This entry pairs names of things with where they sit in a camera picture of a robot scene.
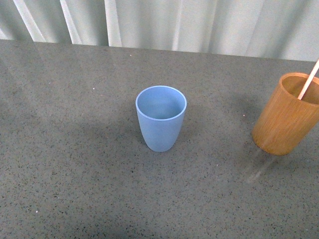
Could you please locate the blue plastic cup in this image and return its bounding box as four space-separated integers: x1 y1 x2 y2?
136 86 187 152

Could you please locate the pink chopstick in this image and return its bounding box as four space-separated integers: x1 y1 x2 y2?
298 59 319 100

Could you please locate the bamboo chopstick holder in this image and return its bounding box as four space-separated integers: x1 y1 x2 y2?
252 72 319 155

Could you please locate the white curtain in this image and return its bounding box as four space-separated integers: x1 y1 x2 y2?
0 0 319 61

